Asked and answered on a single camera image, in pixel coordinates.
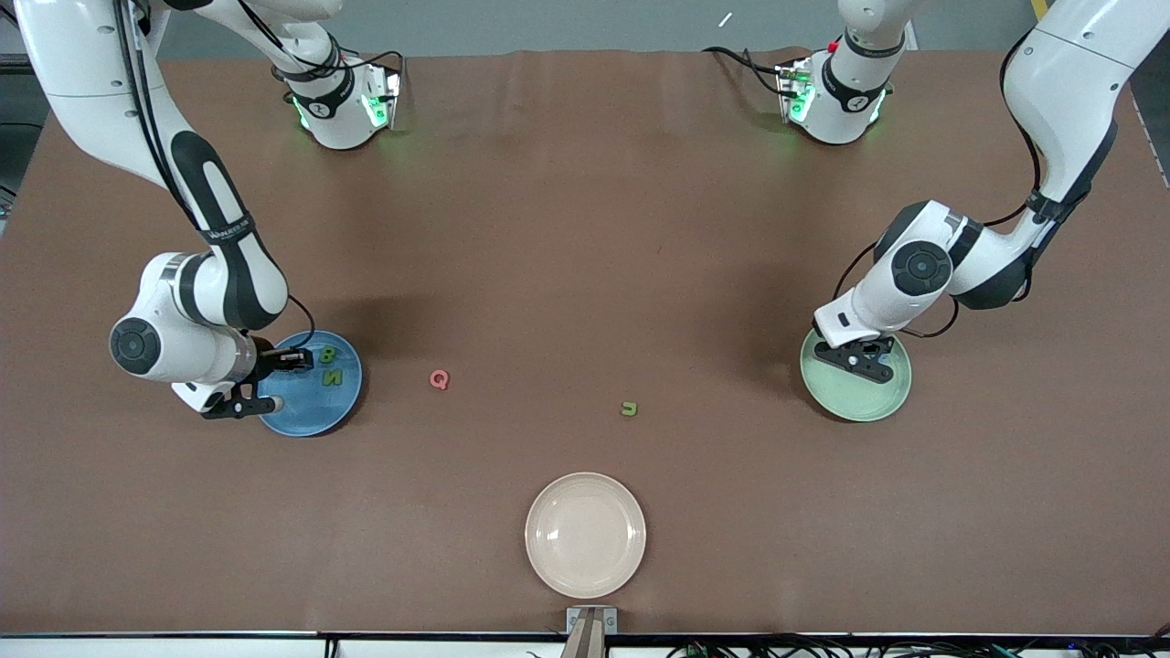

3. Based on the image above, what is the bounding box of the blue plate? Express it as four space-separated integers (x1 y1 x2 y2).
252 330 365 438

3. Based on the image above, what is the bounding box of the light green plate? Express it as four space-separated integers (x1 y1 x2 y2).
800 327 913 423

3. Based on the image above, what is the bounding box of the metal base connector plate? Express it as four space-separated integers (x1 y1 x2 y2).
775 57 816 124
361 66 403 131

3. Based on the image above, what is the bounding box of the beige plate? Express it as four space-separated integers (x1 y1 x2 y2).
525 472 647 600

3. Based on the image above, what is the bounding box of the brown table mat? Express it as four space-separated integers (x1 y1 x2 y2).
0 46 1170 636

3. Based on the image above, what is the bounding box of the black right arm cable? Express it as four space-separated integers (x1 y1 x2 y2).
114 0 316 353

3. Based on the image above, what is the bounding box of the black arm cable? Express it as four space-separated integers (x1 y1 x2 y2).
832 37 1052 341
114 0 316 353

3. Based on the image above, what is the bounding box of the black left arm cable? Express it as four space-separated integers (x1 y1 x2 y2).
832 37 1052 341

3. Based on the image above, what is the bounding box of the black base cable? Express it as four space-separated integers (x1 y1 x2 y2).
702 46 787 97
238 0 405 79

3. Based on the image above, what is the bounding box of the grey metal mounting bracket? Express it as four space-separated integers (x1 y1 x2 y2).
566 606 619 636

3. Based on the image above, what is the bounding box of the brown camera mount pole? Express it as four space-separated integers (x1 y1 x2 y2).
559 608 609 658

